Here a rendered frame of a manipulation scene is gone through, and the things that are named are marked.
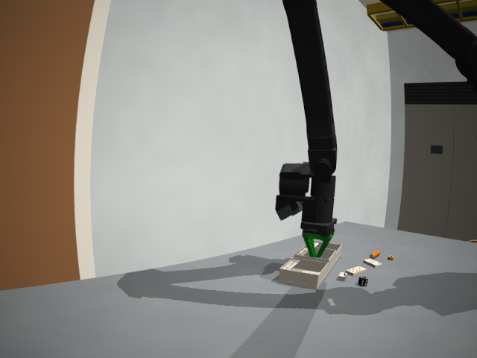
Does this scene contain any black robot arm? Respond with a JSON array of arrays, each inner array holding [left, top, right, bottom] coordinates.
[[275, 0, 477, 223]]

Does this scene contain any black die with white pips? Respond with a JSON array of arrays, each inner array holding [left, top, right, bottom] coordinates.
[[358, 277, 368, 286]]

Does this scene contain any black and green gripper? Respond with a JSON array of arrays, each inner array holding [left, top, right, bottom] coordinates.
[[300, 198, 337, 258]]

